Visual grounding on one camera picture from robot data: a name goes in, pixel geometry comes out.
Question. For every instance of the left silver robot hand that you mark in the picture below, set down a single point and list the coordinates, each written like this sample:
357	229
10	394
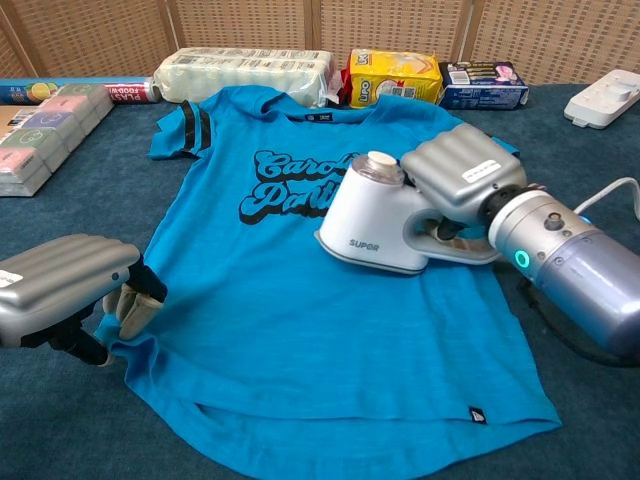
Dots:
55	280

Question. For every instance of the white handheld garment steamer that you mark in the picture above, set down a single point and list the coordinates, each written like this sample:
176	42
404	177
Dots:
370	220

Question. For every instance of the blue Carolina Panthers shirt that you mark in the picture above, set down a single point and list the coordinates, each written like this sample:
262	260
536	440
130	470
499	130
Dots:
300	325

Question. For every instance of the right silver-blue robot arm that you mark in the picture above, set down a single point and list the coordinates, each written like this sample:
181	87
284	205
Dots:
590	285

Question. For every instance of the dark teal table cover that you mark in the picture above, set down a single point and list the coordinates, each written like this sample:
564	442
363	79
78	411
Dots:
75	210

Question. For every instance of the white power strip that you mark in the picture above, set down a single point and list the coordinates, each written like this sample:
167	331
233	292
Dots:
605	100

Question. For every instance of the pastel pocket tissue multipack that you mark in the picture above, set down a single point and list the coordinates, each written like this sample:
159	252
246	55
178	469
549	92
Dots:
45	135

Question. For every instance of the yellow tissue pack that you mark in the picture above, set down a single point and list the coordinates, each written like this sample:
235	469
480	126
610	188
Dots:
395	77

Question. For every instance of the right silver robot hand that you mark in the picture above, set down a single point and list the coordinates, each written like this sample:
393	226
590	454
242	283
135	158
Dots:
460	170

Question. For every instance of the blue food wrap box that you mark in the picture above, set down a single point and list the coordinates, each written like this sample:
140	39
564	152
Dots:
30	90

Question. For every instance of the white toilet paper pack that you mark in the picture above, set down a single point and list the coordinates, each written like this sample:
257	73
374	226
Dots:
240	75

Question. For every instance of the wicker folding screen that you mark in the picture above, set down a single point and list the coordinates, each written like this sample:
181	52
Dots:
250	25

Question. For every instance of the dark blue sanitary pad pack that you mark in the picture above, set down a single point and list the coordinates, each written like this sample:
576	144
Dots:
480	87

